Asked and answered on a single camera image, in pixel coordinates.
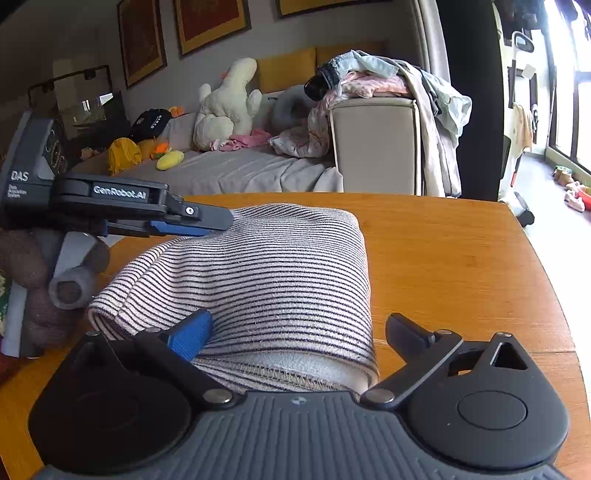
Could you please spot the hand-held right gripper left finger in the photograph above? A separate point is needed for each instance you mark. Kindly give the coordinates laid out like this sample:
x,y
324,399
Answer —
x,y
189,337

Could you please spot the red basin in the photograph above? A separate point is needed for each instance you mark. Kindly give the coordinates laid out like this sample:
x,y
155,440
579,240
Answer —
x,y
585,197

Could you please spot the pink garment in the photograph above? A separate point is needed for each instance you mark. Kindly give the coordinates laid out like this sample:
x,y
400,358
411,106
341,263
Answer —
x,y
374,85

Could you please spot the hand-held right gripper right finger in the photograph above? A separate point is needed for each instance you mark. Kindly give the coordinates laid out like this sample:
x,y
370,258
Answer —
x,y
406,330

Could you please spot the orange plush toy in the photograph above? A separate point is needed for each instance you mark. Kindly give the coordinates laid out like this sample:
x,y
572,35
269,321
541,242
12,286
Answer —
x,y
161,150

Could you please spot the small orange toy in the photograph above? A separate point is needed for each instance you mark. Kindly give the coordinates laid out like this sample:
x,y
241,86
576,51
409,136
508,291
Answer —
x,y
176,111

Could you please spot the pink shoes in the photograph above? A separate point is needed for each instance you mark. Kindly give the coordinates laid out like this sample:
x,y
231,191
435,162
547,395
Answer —
x,y
573,198

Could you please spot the black cap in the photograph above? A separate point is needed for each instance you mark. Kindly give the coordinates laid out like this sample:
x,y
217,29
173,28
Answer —
x,y
150,124

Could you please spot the beige sofa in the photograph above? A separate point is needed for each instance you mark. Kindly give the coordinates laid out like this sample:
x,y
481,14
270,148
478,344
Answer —
x,y
374,147

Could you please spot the black window frame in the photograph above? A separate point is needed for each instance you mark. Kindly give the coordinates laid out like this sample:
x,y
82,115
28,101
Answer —
x,y
572,115

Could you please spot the small pink cloth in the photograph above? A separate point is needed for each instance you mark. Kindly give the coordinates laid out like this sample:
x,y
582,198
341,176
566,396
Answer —
x,y
244,141

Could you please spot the yellow cushion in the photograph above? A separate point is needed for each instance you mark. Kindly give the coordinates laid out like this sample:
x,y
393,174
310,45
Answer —
x,y
286,71
337,53

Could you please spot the grey sofa sheet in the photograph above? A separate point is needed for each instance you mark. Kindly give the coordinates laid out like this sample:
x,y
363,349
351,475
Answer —
x,y
240,173

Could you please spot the framed wall picture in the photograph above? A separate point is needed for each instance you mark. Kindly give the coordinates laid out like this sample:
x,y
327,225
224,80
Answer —
x,y
318,7
212,23
141,41

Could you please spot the dark hanging clothes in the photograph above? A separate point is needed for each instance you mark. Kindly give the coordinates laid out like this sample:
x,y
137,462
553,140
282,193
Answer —
x,y
521,11

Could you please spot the person's left hand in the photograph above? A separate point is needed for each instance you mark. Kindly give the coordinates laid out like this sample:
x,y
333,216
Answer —
x,y
27,263

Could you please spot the glass fish tank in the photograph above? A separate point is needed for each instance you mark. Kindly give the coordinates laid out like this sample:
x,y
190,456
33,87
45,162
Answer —
x,y
87,110

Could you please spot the dark knitted garment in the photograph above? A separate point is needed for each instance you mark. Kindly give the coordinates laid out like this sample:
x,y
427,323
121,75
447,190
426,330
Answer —
x,y
318,83

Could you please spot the pale floral garment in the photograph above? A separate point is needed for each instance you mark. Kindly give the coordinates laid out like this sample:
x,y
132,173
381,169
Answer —
x,y
300,138

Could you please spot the white upright floor cleaner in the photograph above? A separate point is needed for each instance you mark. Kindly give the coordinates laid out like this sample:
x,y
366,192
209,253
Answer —
x,y
510,175

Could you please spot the white plush toy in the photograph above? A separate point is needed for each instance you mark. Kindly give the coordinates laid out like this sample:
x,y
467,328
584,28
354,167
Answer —
x,y
221,110

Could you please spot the grey neck pillow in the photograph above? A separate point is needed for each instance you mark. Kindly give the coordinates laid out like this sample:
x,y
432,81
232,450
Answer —
x,y
286,108

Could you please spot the cream hanging towel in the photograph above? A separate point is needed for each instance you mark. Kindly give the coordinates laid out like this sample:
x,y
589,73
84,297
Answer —
x,y
522,127

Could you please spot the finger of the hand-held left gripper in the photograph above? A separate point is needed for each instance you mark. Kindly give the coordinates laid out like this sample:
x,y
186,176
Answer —
x,y
203,216
180,228

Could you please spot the grey striped garment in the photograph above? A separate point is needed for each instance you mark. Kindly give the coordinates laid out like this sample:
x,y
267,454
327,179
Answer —
x,y
277,277

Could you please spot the grey curtain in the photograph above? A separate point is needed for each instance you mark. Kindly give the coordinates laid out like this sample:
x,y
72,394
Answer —
x,y
431,37

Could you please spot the yellow green plush toy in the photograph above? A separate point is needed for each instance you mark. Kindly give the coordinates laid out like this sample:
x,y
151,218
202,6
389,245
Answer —
x,y
170,160

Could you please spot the beige grey hanging garment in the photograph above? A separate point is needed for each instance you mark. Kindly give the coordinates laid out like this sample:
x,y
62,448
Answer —
x,y
434,152

